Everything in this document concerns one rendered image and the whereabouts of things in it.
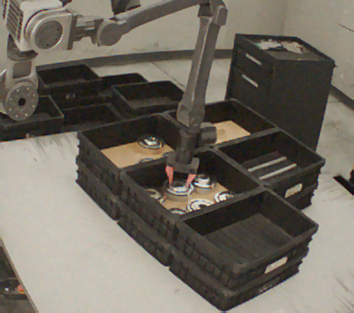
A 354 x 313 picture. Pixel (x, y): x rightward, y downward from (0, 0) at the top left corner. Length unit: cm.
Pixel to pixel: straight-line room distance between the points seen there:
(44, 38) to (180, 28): 410
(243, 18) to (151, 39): 108
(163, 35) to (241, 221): 374
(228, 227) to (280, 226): 19
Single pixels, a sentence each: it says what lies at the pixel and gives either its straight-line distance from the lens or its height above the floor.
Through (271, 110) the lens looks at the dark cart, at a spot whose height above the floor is 55.
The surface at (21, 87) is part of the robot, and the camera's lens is 188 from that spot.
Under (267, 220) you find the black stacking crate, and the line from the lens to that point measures 202.
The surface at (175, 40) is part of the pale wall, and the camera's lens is 564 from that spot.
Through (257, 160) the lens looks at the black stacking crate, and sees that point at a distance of 238.
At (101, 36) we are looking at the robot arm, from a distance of 163.
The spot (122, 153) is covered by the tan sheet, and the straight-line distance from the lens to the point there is 226.
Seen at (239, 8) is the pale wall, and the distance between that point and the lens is 594.
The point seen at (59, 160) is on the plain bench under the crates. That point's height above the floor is 70.
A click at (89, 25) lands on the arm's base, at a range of 163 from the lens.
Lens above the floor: 194
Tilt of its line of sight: 27 degrees down
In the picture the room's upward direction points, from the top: 9 degrees clockwise
